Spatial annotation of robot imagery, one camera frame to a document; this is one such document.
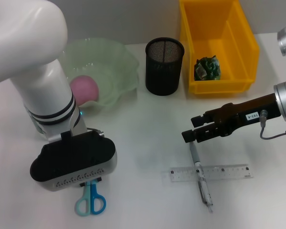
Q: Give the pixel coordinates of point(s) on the green plastic wrapper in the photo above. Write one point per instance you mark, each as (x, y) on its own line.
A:
(207, 69)

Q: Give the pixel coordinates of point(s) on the pink peach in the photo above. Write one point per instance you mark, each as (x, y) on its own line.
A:
(87, 90)

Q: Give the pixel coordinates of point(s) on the green wavy glass fruit plate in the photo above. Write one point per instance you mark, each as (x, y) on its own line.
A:
(109, 66)

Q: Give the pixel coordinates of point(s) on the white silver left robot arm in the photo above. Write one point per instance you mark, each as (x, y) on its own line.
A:
(38, 71)

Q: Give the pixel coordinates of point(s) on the grey clear pen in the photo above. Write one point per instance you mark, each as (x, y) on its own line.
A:
(205, 190)

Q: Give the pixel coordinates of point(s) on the yellow plastic bin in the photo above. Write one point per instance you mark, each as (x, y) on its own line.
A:
(219, 35)

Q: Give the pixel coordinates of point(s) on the blue scissors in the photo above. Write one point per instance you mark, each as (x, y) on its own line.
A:
(95, 202)

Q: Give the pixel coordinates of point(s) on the transparent plastic ruler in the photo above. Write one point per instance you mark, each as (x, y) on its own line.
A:
(228, 171)

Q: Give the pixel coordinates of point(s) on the black mesh pen holder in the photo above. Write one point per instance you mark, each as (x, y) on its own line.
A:
(163, 69)

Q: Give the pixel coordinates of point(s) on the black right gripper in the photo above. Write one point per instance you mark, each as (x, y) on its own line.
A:
(248, 112)

